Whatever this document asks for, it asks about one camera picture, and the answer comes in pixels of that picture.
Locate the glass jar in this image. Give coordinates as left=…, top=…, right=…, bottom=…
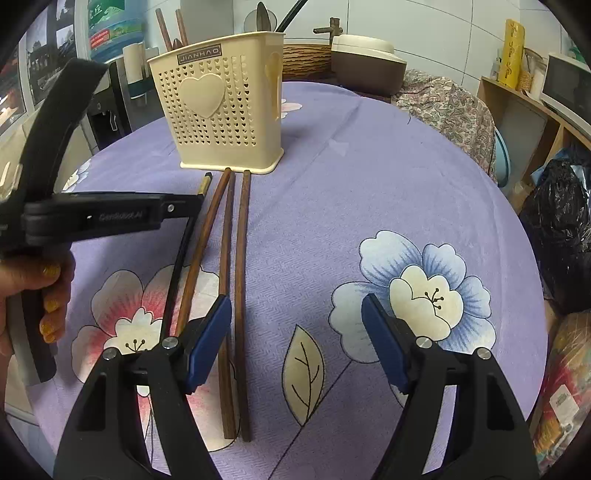
left=517, top=47, right=546, bottom=94

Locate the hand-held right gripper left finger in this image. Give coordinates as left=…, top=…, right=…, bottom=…
left=54, top=295, right=233, bottom=480

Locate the bronze faucet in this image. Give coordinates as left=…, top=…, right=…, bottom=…
left=313, top=17, right=343, bottom=38

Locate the clear bag of snacks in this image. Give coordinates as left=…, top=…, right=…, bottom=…
left=531, top=314, right=591, bottom=472

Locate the black plastic bag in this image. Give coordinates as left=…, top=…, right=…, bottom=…
left=519, top=159, right=591, bottom=315

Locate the person's left hand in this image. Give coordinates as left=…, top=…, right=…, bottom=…
left=0, top=254, right=77, bottom=357

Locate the window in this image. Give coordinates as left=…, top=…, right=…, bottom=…
left=0, top=0, right=80, bottom=136

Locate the floral patterned cloth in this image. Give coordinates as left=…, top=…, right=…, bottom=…
left=392, top=69, right=498, bottom=184

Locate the water dispenser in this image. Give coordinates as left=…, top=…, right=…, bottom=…
left=85, top=60, right=154, bottom=154

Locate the wooden shelf unit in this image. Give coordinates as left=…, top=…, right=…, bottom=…
left=475, top=76, right=591, bottom=209

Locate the yellow roll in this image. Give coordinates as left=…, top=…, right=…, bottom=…
left=501, top=19, right=527, bottom=89

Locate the blue basin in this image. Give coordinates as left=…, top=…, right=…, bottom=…
left=492, top=129, right=511, bottom=186

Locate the purple floral tablecloth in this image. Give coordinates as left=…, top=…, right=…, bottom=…
left=28, top=80, right=550, bottom=480

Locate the metal spoon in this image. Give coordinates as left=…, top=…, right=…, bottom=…
left=255, top=1, right=278, bottom=34

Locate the white microwave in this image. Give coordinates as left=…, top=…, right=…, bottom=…
left=540, top=52, right=591, bottom=136

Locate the cream perforated utensil holder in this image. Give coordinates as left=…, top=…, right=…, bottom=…
left=147, top=31, right=286, bottom=175

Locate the black chopstick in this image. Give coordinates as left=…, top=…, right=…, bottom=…
left=159, top=172, right=214, bottom=345
left=281, top=0, right=306, bottom=36

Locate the paper cup dispenser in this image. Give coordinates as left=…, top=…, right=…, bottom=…
left=122, top=43, right=149, bottom=100

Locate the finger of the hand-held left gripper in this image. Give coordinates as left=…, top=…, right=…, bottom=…
left=158, top=192, right=205, bottom=222
left=21, top=59, right=110, bottom=205

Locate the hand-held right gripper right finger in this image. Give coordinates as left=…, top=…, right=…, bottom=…
left=361, top=294, right=542, bottom=480

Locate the cream and brown rice cooker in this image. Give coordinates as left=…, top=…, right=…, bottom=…
left=330, top=33, right=408, bottom=96

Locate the blue water bottle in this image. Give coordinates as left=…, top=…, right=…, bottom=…
left=88, top=0, right=145, bottom=62

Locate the wicker basket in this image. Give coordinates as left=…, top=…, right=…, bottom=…
left=281, top=44, right=336, bottom=82

